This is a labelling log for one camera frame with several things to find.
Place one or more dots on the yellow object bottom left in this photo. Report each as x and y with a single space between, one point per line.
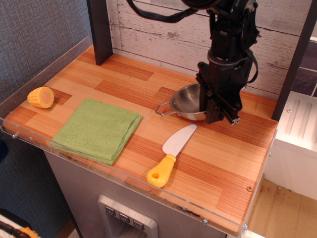
25 233

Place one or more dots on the dark wooden left post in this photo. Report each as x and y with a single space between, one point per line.
100 30

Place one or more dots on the clear acrylic front guard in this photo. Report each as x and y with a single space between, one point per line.
214 179

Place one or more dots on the green folded cloth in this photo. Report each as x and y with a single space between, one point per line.
97 130

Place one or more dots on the dark wooden post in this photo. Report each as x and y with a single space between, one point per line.
100 30
296 60

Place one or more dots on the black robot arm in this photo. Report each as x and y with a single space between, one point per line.
233 31

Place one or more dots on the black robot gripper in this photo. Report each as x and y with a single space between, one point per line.
219 92

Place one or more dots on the yellow handled toy knife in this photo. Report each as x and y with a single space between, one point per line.
160 174

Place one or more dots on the dark wooden right post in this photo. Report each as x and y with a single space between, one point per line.
296 60

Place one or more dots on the yellow toy corn cob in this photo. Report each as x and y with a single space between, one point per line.
42 97

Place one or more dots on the silver dispenser panel with buttons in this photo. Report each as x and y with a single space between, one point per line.
121 221

